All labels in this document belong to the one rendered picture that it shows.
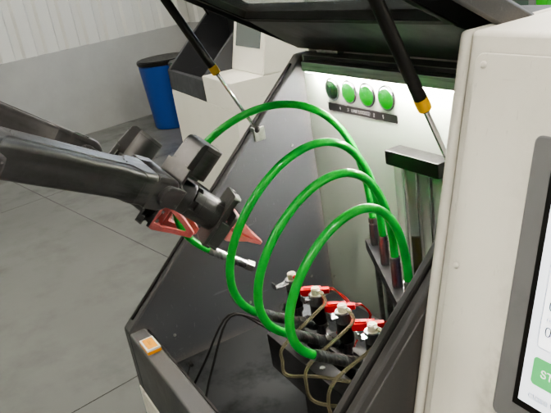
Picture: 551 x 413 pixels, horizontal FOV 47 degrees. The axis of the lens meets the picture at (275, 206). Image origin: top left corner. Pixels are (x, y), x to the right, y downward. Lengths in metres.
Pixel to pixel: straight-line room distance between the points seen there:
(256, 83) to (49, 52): 4.19
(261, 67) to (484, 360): 3.32
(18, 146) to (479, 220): 0.55
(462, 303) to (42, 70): 7.15
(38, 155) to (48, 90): 7.01
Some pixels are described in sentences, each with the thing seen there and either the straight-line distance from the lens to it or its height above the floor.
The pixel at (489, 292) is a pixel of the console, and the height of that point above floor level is 1.25.
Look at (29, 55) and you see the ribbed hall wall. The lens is 7.75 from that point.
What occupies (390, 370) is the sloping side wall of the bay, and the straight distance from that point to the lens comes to 0.93.
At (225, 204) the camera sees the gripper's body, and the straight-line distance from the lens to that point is 1.10.
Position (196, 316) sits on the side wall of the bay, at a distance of 1.52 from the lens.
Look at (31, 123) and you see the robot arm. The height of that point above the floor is 1.46.
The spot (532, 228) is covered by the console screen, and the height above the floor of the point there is 1.34.
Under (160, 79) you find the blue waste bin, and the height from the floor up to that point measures 0.57.
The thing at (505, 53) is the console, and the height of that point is 1.52.
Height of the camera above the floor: 1.67
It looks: 22 degrees down
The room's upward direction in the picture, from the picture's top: 9 degrees counter-clockwise
